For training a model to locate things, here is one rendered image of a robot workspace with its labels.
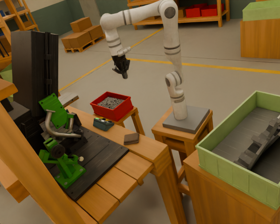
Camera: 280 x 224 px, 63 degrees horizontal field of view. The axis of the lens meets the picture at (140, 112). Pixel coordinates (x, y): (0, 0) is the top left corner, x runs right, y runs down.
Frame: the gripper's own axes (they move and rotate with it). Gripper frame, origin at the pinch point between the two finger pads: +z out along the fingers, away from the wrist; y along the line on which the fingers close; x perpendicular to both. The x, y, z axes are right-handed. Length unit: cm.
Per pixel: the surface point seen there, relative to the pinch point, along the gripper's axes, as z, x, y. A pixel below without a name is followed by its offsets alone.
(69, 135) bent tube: 29, -30, 36
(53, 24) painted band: 71, -925, -407
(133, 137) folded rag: 36.9, 4.1, 12.1
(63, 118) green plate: 19, -36, 32
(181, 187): 106, 12, -10
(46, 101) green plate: 5, -40, 35
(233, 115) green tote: 36, 50, -29
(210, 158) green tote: 38, 53, 4
